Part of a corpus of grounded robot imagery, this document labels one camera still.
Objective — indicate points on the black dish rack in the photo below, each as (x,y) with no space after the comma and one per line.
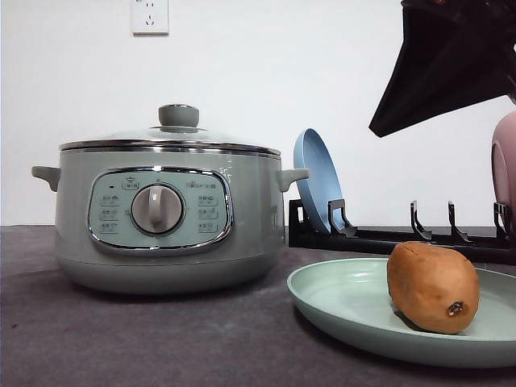
(345,237)

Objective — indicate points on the glass pot lid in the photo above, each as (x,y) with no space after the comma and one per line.
(178,131)

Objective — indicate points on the brown potato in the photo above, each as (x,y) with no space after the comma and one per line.
(432,289)

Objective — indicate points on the pink plate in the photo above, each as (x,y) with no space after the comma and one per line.
(503,163)

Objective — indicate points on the white wall socket left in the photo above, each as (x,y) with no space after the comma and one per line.
(150,18)

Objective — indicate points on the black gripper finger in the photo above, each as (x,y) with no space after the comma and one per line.
(457,53)

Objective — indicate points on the blue plate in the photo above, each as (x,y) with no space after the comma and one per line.
(323,185)

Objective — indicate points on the green electric steamer pot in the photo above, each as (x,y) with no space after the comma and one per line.
(168,215)

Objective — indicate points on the green plate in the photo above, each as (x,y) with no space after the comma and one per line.
(352,296)

